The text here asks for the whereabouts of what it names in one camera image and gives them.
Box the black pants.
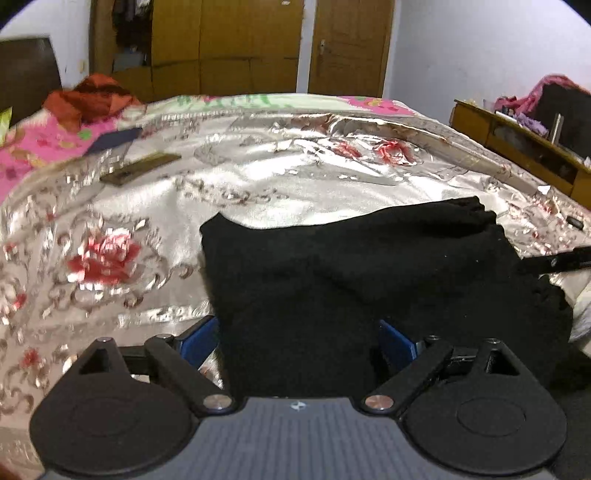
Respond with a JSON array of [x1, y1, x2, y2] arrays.
[[200, 197, 573, 398]]

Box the wooden side desk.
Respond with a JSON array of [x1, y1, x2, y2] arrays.
[[450, 100, 590, 209]]

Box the silver metal cylinder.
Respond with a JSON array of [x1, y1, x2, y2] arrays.
[[549, 113, 564, 145]]

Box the black chair back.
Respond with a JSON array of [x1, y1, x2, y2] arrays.
[[534, 84, 591, 158]]

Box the floral bedspread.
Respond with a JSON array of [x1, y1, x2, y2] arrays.
[[1, 94, 590, 479]]

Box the pink red cloth pile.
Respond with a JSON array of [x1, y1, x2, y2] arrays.
[[492, 74, 590, 119]]

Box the dark gold flat box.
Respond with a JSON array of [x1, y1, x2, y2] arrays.
[[100, 152, 181, 187]]

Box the dark blue flat card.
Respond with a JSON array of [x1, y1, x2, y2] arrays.
[[85, 127, 142, 155]]

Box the red orange garment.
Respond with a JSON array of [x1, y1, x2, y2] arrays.
[[43, 73, 141, 133]]

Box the brown wooden wardrobe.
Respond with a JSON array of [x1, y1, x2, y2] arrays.
[[89, 1, 304, 102]]

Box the brown wooden door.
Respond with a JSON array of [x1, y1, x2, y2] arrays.
[[308, 0, 394, 97]]

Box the dark wooden headboard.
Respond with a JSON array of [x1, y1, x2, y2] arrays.
[[0, 37, 62, 124]]

